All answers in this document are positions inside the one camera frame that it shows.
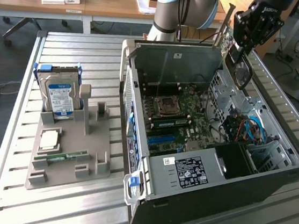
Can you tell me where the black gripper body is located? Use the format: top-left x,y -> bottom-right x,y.
241,0 -> 298,23

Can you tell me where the Nvidia graphics card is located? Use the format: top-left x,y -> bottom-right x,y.
208,2 -> 262,91

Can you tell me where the metal disk bay cage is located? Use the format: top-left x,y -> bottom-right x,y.
205,69 -> 252,129
244,136 -> 298,178

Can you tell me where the green motherboard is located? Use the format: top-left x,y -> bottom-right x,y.
134,80 -> 223,163

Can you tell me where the stack of papers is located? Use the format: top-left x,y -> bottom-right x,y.
134,0 -> 158,16

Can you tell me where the metal CPU socket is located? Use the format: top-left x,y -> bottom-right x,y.
153,93 -> 188,119

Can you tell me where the green RAM stick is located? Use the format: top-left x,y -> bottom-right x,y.
34,144 -> 89,167
151,114 -> 190,132

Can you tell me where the grey chipset heat sink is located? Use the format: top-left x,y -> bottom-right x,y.
185,142 -> 203,154

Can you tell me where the black plastic shroud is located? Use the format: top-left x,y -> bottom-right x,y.
211,141 -> 262,184

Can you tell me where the wooden desk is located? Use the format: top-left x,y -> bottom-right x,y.
0,0 -> 235,50

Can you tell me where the blue expansion slot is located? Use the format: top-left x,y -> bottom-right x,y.
147,133 -> 176,148

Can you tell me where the grey power supply unit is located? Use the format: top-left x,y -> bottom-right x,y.
139,141 -> 229,207

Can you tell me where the open PC case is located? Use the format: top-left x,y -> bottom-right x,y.
101,34 -> 299,224

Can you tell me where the blue case release latch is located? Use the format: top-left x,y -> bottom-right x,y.
127,176 -> 141,189

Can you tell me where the grey parts rack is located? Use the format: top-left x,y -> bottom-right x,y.
23,77 -> 123,200

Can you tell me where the hard disk with blue caddy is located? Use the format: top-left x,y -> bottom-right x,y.
27,60 -> 84,122

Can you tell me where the silver CPU chip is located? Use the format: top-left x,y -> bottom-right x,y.
39,129 -> 60,153

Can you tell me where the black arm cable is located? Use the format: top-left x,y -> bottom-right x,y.
173,0 -> 187,43

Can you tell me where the blue SATA wire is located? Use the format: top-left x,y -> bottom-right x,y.
244,116 -> 270,146

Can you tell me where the grey floor cable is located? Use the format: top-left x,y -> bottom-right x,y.
0,77 -> 21,97

